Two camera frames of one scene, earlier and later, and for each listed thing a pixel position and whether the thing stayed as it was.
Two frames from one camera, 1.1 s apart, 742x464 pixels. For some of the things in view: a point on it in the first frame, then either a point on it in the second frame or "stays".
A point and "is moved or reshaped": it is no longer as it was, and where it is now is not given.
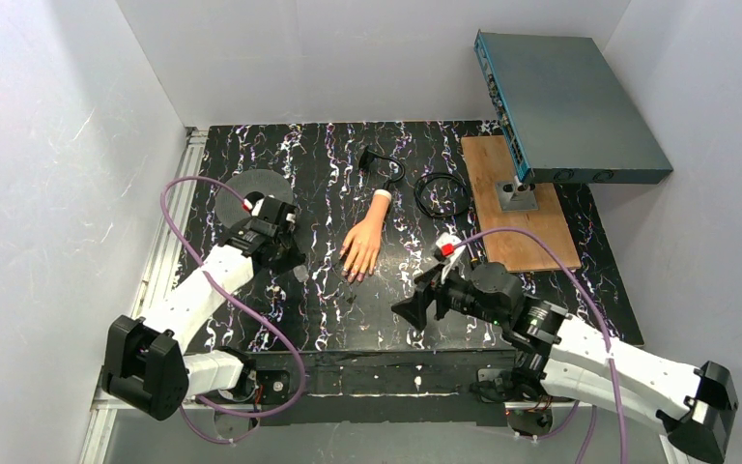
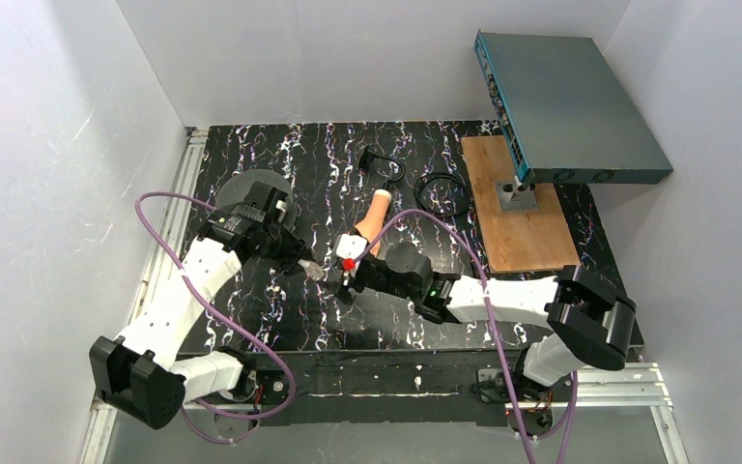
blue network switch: (563, 112) stays
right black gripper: (435, 297) -> (354, 274)
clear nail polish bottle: (300, 273) is moved or reshaped
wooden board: (488, 161) stays
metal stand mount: (516, 196) stays
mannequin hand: (360, 249) stays
